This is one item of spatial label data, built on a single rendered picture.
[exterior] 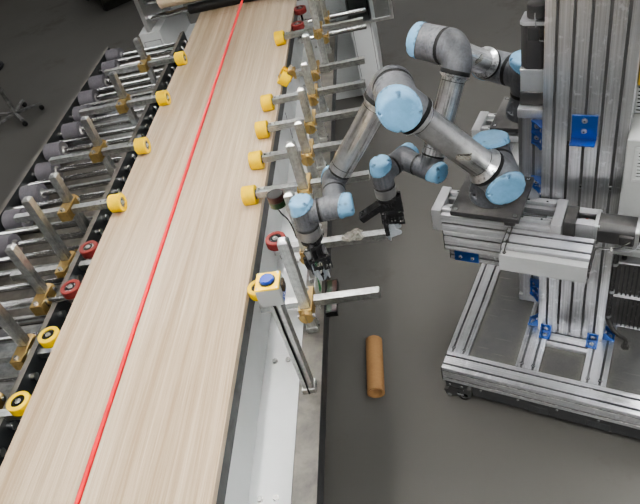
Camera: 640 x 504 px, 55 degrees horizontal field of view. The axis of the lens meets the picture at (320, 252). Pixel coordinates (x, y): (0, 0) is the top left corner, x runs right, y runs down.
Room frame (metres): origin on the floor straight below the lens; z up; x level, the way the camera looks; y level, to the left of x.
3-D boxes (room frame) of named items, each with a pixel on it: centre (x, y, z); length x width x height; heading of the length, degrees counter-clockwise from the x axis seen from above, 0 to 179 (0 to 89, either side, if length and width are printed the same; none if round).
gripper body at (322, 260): (1.51, 0.01, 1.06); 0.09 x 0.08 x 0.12; 7
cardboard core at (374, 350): (1.78, -0.09, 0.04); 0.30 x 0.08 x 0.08; 167
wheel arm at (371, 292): (1.55, 0.05, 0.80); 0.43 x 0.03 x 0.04; 77
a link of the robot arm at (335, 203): (1.52, -0.09, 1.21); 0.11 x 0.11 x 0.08; 81
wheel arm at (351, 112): (2.53, -0.15, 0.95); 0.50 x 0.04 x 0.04; 77
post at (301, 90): (2.49, -0.13, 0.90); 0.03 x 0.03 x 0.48; 77
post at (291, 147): (2.01, -0.01, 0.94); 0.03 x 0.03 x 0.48; 77
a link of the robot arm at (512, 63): (1.95, -0.90, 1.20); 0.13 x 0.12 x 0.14; 31
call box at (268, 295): (1.27, 0.16, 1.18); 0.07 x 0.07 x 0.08; 77
